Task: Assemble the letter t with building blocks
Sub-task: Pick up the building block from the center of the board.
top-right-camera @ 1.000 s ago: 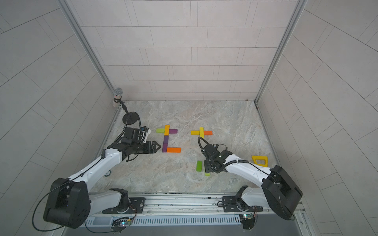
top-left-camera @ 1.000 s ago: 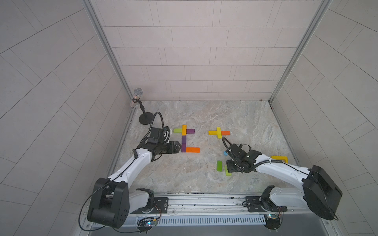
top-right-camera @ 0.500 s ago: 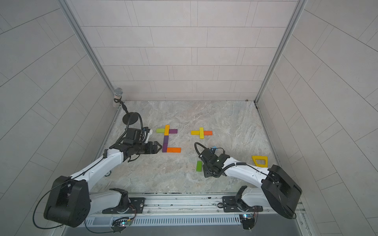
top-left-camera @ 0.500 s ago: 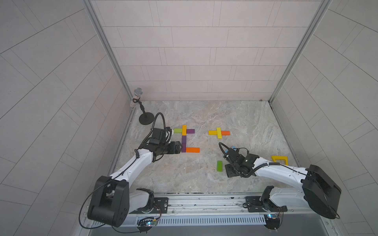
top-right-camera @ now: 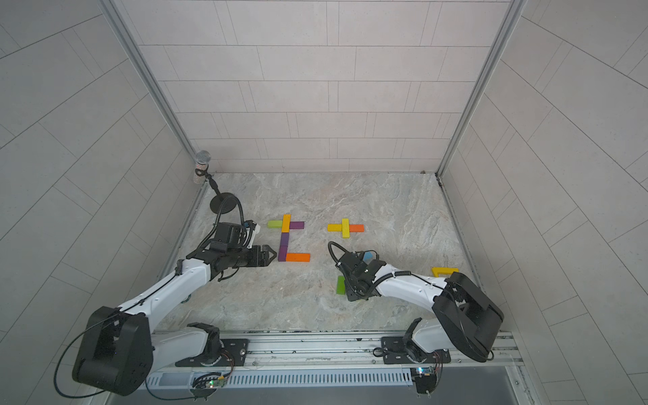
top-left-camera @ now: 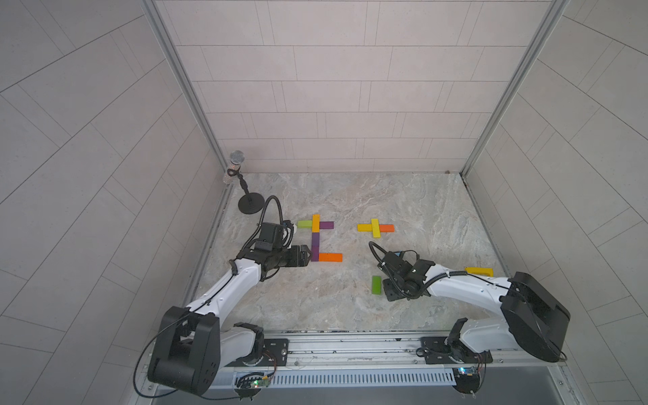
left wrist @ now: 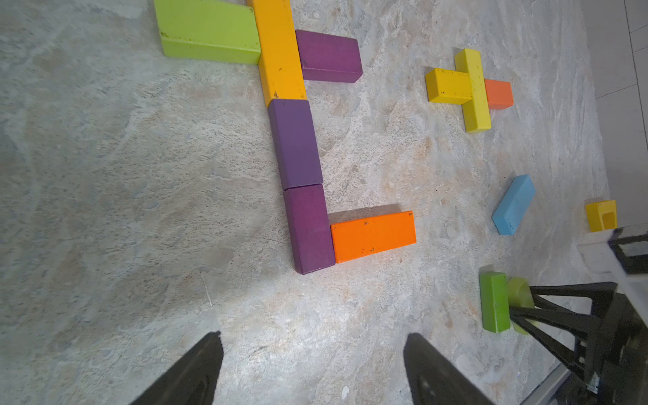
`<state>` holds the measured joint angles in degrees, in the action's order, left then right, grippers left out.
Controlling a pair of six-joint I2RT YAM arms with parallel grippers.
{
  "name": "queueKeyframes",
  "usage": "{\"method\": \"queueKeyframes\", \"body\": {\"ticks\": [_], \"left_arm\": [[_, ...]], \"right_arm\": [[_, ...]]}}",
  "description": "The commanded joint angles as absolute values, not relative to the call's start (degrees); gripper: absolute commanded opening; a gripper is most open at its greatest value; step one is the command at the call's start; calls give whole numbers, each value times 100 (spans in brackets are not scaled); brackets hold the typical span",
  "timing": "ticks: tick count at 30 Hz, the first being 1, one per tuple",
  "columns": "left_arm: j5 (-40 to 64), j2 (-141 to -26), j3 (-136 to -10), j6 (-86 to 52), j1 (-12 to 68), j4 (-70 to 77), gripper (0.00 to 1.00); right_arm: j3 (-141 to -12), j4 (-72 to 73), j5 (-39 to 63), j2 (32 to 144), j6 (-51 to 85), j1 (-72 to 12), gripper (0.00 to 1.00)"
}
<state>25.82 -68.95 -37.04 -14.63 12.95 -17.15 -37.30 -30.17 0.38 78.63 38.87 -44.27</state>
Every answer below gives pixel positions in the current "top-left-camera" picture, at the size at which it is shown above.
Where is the left circuit board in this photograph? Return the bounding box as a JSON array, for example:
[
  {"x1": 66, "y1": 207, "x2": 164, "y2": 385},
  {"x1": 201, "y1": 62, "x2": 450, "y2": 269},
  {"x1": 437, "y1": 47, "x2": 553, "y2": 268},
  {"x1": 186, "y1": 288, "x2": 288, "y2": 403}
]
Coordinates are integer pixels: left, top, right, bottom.
[{"x1": 235, "y1": 372, "x2": 272, "y2": 399}]

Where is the yellow triangle frame piece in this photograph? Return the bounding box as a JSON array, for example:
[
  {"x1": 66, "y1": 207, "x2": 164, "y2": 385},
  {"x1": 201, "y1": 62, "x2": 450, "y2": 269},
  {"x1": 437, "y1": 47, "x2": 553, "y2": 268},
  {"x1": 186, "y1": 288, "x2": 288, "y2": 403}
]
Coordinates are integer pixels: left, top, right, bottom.
[{"x1": 465, "y1": 268, "x2": 494, "y2": 278}]

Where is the left camera cable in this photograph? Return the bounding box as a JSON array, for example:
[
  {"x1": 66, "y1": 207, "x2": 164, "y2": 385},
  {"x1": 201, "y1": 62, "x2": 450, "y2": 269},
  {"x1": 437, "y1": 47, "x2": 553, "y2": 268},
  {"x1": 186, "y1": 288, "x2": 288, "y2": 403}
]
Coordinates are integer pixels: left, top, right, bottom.
[{"x1": 257, "y1": 195, "x2": 285, "y2": 239}]

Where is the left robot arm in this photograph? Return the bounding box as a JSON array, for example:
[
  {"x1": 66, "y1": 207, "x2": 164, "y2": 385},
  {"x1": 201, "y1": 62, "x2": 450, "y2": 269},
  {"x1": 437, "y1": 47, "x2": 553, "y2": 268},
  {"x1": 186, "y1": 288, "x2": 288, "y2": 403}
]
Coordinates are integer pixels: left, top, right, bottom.
[{"x1": 147, "y1": 220, "x2": 312, "y2": 395}]

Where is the right circuit board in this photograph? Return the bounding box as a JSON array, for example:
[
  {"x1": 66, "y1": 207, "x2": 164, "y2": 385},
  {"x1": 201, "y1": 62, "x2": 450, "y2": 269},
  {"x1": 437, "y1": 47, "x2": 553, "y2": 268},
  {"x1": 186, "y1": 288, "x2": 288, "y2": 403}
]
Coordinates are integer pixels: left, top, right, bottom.
[{"x1": 452, "y1": 367, "x2": 482, "y2": 395}]

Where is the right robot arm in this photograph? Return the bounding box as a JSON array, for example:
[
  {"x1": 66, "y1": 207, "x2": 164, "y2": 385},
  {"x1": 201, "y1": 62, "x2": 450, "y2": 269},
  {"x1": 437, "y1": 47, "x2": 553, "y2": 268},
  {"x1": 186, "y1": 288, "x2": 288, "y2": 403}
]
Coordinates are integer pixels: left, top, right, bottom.
[{"x1": 371, "y1": 245, "x2": 570, "y2": 364}]

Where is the microphone on black stand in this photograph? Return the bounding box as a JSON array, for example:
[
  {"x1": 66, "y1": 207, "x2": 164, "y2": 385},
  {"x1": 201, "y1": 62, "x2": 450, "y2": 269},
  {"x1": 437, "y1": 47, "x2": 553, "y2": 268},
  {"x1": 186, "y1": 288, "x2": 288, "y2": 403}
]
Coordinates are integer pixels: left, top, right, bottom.
[{"x1": 223, "y1": 150, "x2": 265, "y2": 214}]

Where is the amber yellow long block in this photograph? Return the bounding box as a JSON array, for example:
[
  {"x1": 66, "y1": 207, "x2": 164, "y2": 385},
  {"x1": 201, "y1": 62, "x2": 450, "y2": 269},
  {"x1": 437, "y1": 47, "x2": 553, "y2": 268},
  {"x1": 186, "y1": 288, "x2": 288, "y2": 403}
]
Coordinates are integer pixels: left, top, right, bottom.
[{"x1": 312, "y1": 214, "x2": 321, "y2": 233}]

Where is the right camera cable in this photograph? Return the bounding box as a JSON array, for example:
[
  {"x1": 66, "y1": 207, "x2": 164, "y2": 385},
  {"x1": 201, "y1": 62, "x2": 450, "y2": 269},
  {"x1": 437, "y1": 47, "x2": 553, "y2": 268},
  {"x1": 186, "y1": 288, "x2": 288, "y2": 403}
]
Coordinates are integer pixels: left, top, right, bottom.
[{"x1": 368, "y1": 240, "x2": 421, "y2": 264}]

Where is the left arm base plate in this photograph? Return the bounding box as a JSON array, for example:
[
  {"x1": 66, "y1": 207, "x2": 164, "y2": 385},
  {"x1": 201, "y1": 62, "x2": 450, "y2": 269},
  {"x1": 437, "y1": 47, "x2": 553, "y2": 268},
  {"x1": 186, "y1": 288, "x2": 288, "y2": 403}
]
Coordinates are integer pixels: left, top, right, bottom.
[{"x1": 235, "y1": 339, "x2": 290, "y2": 367}]

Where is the camera cable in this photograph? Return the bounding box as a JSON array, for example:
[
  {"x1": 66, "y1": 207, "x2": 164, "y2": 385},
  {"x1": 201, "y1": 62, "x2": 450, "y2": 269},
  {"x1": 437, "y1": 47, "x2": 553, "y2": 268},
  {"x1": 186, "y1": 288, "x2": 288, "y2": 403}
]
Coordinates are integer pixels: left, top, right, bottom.
[
  {"x1": 368, "y1": 240, "x2": 421, "y2": 264},
  {"x1": 257, "y1": 195, "x2": 285, "y2": 239}
]

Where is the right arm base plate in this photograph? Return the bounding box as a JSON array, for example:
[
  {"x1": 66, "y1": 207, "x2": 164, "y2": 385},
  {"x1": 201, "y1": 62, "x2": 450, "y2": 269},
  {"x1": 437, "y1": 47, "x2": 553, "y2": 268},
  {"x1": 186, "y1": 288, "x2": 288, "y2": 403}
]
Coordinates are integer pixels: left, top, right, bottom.
[{"x1": 415, "y1": 337, "x2": 493, "y2": 365}]

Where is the circuit board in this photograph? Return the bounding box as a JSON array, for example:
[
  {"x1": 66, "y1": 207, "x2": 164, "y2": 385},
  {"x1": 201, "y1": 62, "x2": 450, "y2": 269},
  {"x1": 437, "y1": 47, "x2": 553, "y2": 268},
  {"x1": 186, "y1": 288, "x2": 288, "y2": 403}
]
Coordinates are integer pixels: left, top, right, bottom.
[
  {"x1": 235, "y1": 372, "x2": 272, "y2": 399},
  {"x1": 452, "y1": 367, "x2": 482, "y2": 395}
]

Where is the aluminium rail frame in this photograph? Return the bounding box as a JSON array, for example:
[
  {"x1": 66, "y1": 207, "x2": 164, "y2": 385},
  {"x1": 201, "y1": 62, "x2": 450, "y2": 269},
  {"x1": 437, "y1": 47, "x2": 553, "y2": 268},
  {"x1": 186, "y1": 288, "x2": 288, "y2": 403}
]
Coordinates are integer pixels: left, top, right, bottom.
[{"x1": 214, "y1": 331, "x2": 544, "y2": 385}]

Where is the lime green block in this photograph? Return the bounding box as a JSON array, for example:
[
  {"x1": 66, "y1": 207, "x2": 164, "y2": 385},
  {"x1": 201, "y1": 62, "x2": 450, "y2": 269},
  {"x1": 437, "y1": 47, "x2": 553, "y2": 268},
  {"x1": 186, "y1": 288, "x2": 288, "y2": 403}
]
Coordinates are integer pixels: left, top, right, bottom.
[{"x1": 297, "y1": 220, "x2": 312, "y2": 229}]

